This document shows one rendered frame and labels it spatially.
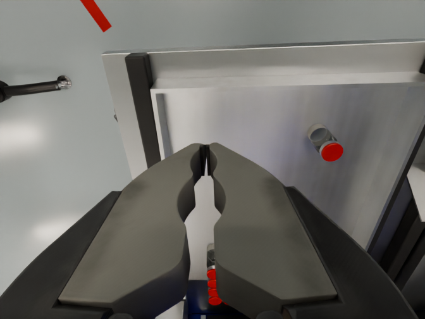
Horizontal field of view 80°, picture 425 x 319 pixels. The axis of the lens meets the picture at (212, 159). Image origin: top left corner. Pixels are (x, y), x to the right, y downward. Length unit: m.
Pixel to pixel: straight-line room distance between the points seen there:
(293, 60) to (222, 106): 0.08
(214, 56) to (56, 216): 1.70
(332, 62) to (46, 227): 1.88
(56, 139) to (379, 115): 1.40
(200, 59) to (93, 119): 1.13
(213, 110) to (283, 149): 0.09
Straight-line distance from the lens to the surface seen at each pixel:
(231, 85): 0.24
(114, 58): 0.28
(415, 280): 0.60
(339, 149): 0.28
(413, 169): 0.39
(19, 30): 1.38
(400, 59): 0.32
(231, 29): 1.15
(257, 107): 0.28
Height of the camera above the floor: 1.14
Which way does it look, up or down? 58 degrees down
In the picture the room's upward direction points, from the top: 180 degrees clockwise
